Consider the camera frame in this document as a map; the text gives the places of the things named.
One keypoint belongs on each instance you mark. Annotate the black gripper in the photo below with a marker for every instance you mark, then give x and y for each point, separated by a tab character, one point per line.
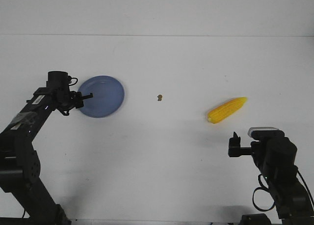
235	149
66	101

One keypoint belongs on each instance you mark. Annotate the blue round plastic plate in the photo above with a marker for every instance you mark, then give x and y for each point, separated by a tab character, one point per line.
108	96

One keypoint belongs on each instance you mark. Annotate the yellow toy corn cob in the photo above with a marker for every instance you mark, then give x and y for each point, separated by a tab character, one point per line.
223	111

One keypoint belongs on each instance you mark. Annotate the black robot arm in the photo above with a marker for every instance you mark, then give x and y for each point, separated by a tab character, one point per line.
19	162
274	155

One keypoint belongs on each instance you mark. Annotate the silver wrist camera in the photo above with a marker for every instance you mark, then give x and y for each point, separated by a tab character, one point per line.
260	129

